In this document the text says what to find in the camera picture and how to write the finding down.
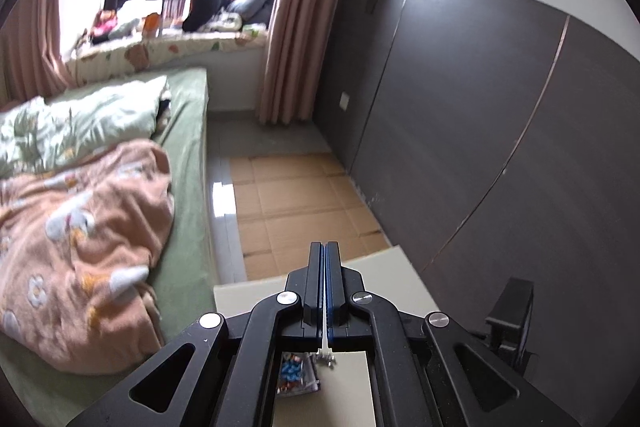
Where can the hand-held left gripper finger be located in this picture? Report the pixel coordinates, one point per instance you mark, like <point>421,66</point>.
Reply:
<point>320,262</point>
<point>331,262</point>

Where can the cardboard floor sheets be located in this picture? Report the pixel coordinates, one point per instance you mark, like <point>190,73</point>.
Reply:
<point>300,197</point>

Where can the cream low table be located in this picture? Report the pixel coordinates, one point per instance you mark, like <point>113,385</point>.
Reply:
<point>250,294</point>

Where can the clear bag of colourful beads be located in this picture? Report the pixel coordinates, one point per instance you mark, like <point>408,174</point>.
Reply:
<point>292,373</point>

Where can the bed with green sheet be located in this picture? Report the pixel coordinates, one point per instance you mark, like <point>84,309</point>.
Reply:
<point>187,147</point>

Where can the dark grey wardrobe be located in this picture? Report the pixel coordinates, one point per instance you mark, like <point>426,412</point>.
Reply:
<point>475,132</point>

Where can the pink fleece blanket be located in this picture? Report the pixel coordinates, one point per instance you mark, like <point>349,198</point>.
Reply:
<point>100,227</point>

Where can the pink curtain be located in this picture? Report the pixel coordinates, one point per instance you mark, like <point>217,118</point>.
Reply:
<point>300,32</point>
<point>30,47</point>

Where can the patterned window seat cushion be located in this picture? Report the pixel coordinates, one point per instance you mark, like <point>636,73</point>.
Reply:
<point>165,52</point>

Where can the pale green floral duvet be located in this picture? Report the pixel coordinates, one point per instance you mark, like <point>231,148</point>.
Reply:
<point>85,117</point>

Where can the dark bag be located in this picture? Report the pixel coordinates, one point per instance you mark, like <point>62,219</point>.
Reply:
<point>205,7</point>

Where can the orange paper bag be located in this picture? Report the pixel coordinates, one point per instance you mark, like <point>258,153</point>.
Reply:
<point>151,24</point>

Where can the red plush toy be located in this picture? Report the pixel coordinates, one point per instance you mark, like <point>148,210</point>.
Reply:
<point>104,26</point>

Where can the white wall socket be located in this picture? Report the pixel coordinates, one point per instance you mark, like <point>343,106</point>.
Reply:
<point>344,101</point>

